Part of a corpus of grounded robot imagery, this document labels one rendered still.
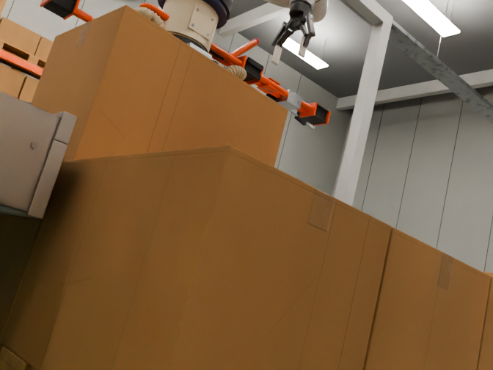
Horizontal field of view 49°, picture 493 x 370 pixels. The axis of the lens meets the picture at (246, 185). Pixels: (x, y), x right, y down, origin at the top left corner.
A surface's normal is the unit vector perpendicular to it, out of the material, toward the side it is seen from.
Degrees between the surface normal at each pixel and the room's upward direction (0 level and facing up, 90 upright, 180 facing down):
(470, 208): 90
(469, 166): 90
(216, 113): 90
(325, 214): 90
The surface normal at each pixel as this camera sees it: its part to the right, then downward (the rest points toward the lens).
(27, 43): 0.61, -0.02
